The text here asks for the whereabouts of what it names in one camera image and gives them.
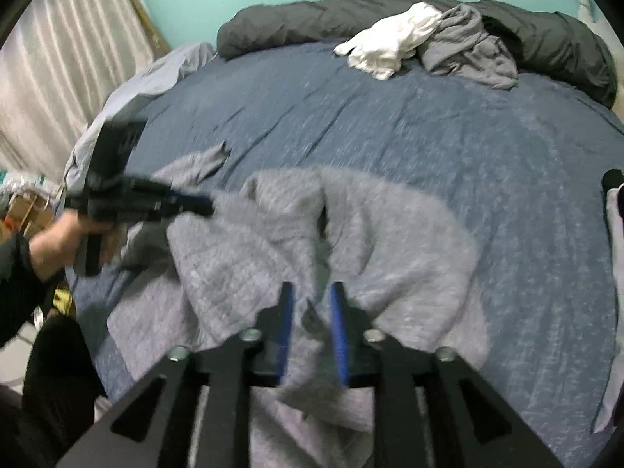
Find dark grey duvet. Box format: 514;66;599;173
217;0;619;108

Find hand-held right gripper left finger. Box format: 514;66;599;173
56;282;296;468

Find beige curtain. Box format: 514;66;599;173
0;0;157;181

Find light blue sheet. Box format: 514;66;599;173
63;41;218;196

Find person's left hand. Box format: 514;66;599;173
29;209;122;284

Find white crumpled garment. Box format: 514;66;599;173
334;2;444;81

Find grey crumpled garment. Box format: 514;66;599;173
419;4;518;91

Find cardboard box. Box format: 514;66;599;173
5;190;65;235

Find grey knit sweater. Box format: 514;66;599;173
105;151;491;468

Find blue bed sheet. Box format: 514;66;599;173
63;39;624;468

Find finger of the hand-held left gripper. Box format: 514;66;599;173
156;188;216;219

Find person's left forearm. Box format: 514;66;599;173
0;234;52;347

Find person's black trouser leg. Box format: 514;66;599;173
0;314;110;468

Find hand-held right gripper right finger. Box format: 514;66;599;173
329;282;566;468

